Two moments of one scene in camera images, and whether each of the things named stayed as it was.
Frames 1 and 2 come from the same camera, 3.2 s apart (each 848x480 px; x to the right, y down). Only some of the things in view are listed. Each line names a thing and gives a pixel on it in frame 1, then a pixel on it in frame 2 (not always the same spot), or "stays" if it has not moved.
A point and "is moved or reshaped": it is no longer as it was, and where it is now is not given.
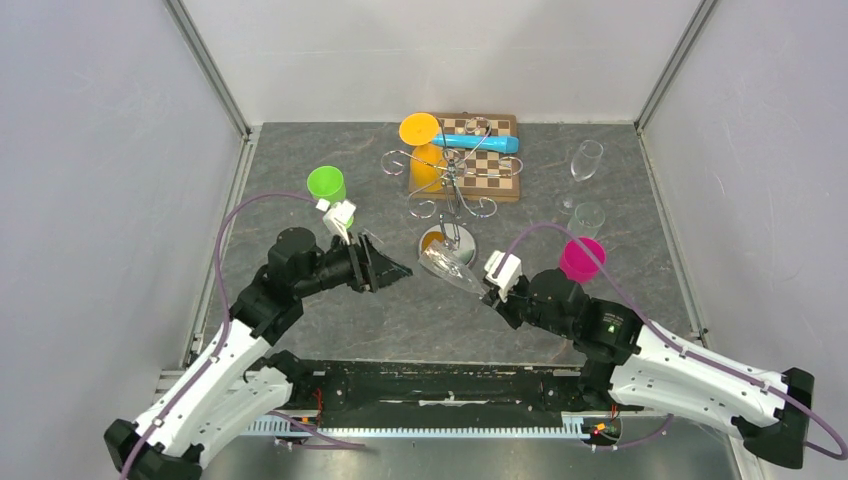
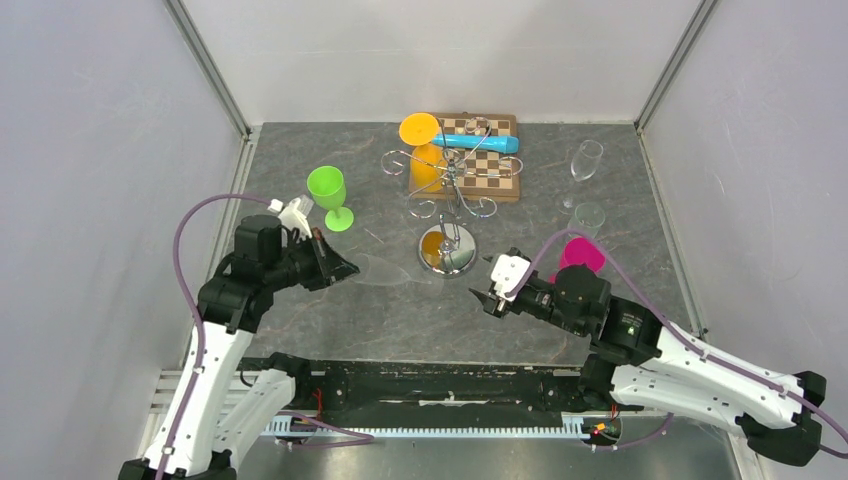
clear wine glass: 586,160 stays
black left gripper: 367,262 → 329,267
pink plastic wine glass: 578,263 stays
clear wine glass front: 587,220 stays
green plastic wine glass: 328,183 stays
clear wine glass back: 449,264 is moved or reshaped
